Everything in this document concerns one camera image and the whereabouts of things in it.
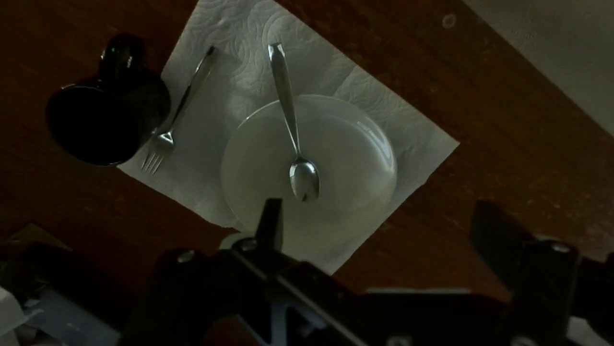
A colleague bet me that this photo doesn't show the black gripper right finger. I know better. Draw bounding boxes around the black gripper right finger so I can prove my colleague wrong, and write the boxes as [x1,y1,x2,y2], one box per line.
[470,198,581,346]

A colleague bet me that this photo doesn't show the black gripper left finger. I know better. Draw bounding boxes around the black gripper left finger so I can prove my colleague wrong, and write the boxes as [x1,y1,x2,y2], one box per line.
[230,196,286,275]

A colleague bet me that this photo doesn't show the white paper napkin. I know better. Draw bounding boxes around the white paper napkin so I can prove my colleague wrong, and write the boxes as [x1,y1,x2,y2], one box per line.
[117,0,460,277]

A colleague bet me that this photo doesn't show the silver metal spoon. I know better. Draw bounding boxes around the silver metal spoon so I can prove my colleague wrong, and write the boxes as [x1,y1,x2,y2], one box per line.
[266,40,322,204]

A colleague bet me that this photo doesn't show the silver metal fork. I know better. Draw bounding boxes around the silver metal fork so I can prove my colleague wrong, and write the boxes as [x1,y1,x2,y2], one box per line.
[140,44,218,175]

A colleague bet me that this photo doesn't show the black ceramic mug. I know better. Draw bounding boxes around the black ceramic mug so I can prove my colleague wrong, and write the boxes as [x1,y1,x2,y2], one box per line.
[44,32,172,167]

